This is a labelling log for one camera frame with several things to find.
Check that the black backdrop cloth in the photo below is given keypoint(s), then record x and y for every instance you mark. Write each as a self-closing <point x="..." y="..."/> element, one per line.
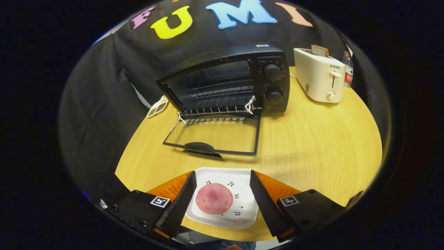
<point x="97" y="121"/>

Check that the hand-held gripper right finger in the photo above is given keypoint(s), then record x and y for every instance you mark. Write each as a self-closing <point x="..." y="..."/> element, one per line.
<point x="265" y="205"/>

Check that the toasted bread slice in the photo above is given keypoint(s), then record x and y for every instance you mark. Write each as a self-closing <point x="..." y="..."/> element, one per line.
<point x="319" y="51"/>

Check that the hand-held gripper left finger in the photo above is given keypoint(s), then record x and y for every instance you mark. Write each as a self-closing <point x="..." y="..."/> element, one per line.
<point x="178" y="205"/>

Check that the pink ham slice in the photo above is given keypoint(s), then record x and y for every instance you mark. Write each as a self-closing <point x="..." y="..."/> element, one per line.
<point x="214" y="198"/>

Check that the white cherry print plate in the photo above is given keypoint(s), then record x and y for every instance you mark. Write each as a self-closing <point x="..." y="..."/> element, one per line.
<point x="242" y="215"/>

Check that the black toaster oven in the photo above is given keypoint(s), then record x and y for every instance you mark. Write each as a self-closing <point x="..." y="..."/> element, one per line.
<point x="274" y="83"/>

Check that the clear plastic water bottle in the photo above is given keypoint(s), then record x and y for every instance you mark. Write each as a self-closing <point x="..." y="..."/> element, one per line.
<point x="348" y="71"/>

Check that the divided white dish with beans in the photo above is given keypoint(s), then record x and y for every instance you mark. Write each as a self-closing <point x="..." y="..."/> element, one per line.
<point x="159" y="107"/>

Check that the white pop-up toaster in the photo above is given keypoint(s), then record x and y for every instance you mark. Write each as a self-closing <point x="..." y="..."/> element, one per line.
<point x="315" y="76"/>

